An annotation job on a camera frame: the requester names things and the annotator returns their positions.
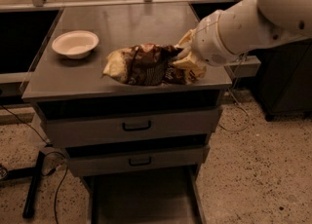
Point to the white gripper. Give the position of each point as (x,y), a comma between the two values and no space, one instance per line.
(207,41)

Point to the brown chip bag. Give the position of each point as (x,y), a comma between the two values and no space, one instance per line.
(148,65)

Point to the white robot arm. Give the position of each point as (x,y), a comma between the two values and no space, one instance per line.
(221,37)

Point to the middle grey drawer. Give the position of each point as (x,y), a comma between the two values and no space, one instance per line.
(139,160)

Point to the grey drawer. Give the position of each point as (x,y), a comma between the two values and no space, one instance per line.
(139,160)
(84,132)

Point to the grey drawer cabinet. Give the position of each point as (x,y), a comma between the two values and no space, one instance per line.
(64,89)

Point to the top grey drawer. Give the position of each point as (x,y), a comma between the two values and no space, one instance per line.
(84,132)

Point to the open bottom drawer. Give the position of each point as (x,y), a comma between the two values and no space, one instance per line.
(156,196)

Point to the white paper bowl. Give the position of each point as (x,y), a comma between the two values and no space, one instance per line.
(76,44)

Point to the black floor stand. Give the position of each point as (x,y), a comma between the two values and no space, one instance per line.
(34,173)

